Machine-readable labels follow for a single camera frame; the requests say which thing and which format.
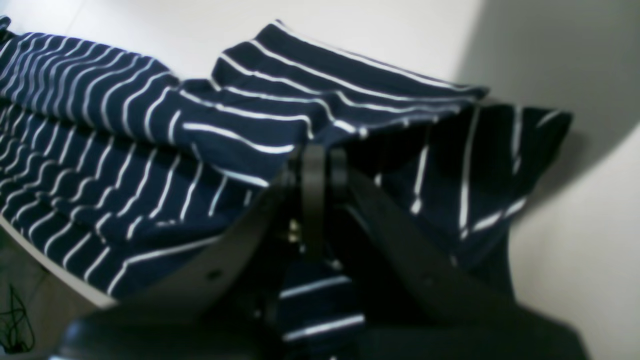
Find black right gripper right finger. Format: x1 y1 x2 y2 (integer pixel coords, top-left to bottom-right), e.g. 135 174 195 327
327 149 588 360

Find navy white striped T-shirt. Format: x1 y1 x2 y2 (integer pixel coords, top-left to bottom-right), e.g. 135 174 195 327
1 16 572 360

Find tangled cables under table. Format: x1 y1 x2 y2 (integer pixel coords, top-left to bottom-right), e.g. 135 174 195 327
0 285 36 356

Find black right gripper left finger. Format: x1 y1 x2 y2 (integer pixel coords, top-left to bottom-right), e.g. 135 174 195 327
55 145 327 360

